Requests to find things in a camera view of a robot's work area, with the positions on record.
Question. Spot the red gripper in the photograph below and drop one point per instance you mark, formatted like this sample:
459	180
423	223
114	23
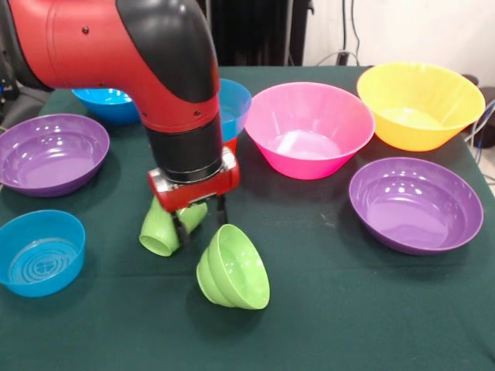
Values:
197	191

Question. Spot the green cup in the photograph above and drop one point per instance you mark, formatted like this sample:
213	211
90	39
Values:
158	228

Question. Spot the small green bowl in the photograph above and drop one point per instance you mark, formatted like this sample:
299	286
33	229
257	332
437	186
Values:
236	270

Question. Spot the orange cup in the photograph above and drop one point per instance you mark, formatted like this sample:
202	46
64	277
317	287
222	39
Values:
230	143

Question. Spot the blue bowl with ringed bottom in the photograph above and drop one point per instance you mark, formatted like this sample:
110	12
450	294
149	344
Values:
38	251
232	108

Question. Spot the pink bowl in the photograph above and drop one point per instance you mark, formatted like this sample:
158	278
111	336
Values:
305	116

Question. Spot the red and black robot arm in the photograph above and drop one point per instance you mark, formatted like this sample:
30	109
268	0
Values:
116	58

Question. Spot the deep smooth blue bowl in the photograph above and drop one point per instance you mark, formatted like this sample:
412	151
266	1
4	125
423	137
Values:
108	106

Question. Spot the purple bowl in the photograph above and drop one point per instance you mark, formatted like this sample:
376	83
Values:
414	208
50	154

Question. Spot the dark green tablecloth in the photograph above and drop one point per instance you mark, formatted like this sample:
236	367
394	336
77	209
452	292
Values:
348	309

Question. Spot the black rounded seat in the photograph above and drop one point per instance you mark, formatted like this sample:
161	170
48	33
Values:
27	104

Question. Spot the black equipment rack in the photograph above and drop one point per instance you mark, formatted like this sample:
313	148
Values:
5	87

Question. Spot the yellow-orange bowl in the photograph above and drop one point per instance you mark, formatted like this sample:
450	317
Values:
419	96

